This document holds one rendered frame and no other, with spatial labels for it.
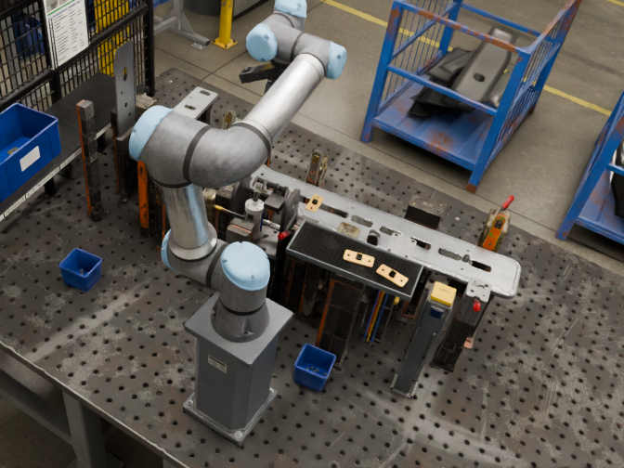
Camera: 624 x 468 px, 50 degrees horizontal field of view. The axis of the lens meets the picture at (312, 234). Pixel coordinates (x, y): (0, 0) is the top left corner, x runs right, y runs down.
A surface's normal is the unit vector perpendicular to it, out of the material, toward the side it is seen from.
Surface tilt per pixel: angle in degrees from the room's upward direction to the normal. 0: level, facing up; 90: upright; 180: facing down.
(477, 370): 0
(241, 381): 90
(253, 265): 8
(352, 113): 0
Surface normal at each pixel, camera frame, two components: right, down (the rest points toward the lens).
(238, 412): 0.22, 0.72
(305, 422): 0.15, -0.71
